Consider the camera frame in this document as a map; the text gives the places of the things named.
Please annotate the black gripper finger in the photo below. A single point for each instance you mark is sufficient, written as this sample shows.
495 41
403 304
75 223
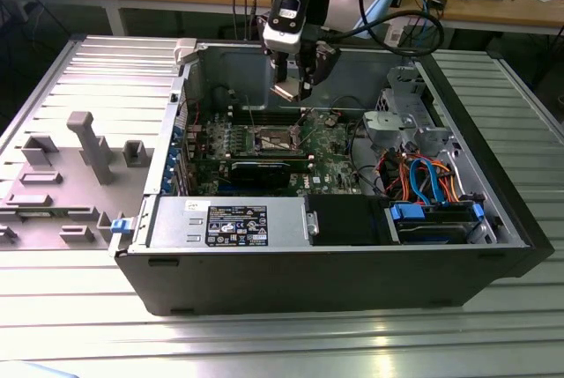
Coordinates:
280 67
306 78

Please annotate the silver CPU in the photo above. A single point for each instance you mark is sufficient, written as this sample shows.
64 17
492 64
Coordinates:
288 89

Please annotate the black RAM slot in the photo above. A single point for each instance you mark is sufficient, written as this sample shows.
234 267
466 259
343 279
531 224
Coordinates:
273 109
299 160
273 118
273 114
273 123

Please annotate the CPU socket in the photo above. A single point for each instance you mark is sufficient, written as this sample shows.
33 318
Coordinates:
269 140

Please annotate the black plastic cover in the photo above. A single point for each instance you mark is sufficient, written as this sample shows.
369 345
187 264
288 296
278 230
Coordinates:
339 219

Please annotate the coin battery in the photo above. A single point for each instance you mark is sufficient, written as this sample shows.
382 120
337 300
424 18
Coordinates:
329 120

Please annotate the white label tag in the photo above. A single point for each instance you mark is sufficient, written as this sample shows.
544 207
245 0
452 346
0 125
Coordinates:
395 34

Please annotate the green motherboard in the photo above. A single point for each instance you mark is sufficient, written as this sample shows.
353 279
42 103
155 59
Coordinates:
326 166

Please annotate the metal disk bay cage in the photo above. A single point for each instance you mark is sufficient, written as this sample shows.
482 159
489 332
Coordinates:
388 127

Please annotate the grey case latch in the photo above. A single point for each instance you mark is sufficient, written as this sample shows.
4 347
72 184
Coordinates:
185 49

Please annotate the black graphics card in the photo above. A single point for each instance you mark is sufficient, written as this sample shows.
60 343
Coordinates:
260 173

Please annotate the small black adapter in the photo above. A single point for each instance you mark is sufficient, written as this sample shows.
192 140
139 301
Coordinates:
436 1

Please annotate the grey power supply unit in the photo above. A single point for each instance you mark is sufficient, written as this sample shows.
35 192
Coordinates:
176 224

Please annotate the hard disk blue carrier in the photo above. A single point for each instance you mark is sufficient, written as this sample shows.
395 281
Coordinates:
434 230

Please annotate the black PC case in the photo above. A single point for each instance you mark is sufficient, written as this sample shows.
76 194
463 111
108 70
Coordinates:
308 281

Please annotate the blue case latch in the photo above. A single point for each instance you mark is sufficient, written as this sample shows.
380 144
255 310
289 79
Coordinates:
121 226

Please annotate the grey parts rack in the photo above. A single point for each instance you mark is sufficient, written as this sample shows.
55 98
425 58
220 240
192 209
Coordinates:
66 188

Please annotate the green RAM stick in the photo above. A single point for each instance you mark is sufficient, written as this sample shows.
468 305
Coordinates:
35 216

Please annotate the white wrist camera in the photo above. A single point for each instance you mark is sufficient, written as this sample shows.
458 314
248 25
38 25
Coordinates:
284 25

